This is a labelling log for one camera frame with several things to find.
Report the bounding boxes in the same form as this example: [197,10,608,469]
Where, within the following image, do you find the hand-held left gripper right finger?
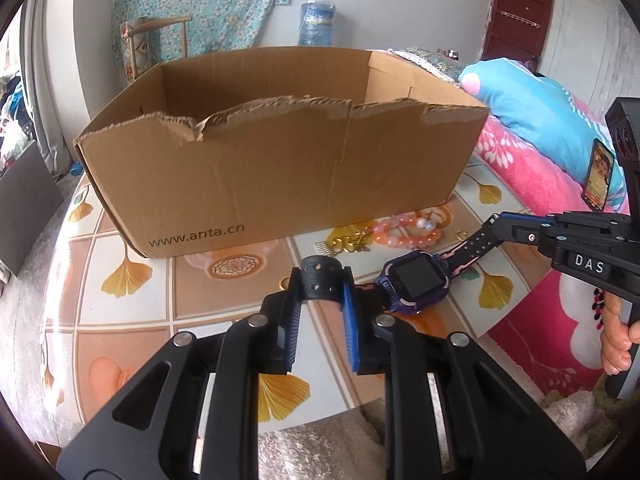
[342,266,586,480]

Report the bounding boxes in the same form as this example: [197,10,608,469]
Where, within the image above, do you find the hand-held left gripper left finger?
[57,266,303,480]

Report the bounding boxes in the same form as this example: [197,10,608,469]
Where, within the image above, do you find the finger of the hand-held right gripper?
[497,212,562,234]
[487,216,556,262]

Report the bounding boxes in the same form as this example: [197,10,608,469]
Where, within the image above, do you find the purple smartwatch with black strap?
[299,219,502,317]

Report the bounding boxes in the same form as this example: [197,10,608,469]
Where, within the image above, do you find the pink orange bead bracelet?
[371,211,444,250]

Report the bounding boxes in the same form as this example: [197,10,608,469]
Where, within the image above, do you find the brown cardboard box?
[74,46,491,259]

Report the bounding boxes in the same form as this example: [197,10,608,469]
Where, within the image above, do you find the person's right hand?
[600,291,640,377]

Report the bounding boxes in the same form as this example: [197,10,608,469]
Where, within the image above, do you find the pink floral blanket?
[467,95,632,392]

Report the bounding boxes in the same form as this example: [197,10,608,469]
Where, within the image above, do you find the smartphone with lit screen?
[581,138,617,212]

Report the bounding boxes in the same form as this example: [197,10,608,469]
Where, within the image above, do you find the patterned tablecloth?
[40,155,556,456]

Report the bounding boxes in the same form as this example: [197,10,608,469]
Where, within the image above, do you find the blue pillow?
[458,58,617,187]

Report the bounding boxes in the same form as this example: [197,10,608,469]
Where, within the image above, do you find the white and green fluffy blanket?
[257,385,628,480]

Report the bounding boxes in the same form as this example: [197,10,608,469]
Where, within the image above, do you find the floral bed cover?
[386,46,469,82]

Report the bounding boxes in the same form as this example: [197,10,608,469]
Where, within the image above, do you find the dark red door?
[481,0,557,75]

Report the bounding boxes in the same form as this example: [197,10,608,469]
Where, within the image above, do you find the blue water jug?
[298,1,337,47]

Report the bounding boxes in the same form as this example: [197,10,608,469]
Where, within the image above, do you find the black flat panel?
[0,139,67,277]

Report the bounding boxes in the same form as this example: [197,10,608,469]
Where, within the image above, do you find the wooden chair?
[121,14,194,84]

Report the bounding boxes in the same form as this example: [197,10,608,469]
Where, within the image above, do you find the floral teal curtain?
[112,0,292,82]

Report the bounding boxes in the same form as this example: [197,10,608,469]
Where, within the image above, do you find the grey curtain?
[21,0,77,177]

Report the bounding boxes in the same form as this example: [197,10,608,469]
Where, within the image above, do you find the pile of clothes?
[0,74,32,162]

